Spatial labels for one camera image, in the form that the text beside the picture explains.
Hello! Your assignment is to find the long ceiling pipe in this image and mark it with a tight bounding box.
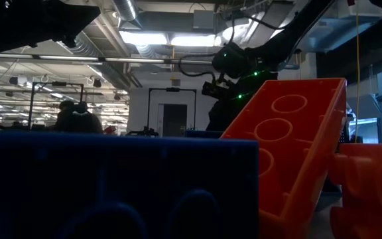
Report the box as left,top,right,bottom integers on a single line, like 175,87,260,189
0,53,215,66

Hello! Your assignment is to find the large blue block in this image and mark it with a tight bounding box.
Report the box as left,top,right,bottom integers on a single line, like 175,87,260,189
0,129,261,239

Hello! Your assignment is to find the black frame rig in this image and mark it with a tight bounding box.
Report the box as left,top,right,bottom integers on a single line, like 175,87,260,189
27,81,85,131
147,87,198,137

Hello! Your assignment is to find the grey ceiling unit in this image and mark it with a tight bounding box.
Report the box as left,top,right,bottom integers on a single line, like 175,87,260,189
192,9,216,31

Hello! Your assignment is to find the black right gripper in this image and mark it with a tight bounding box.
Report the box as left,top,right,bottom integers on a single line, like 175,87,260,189
206,70,278,132

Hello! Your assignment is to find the silver spiral duct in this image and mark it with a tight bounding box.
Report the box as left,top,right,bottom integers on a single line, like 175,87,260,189
111,0,143,33

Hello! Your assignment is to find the ceiling light panel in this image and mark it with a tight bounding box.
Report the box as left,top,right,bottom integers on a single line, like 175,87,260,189
170,34,217,48
119,31,168,46

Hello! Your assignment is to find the large orange block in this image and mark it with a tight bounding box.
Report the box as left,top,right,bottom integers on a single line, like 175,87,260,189
220,77,348,239
328,142,382,239

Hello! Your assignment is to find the dark rounded chair back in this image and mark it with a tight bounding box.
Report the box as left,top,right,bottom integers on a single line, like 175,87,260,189
54,100,104,134

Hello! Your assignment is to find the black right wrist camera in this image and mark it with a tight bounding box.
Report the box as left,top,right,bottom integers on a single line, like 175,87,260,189
201,80,227,100

